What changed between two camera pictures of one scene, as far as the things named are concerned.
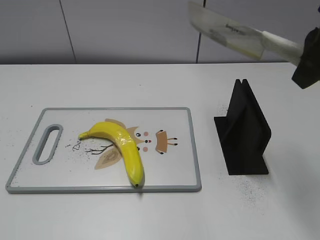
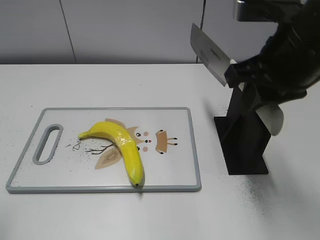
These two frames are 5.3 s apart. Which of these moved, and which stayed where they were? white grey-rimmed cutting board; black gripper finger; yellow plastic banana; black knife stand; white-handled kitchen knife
Moved: white-handled kitchen knife; black gripper finger
Stayed: white grey-rimmed cutting board; yellow plastic banana; black knife stand
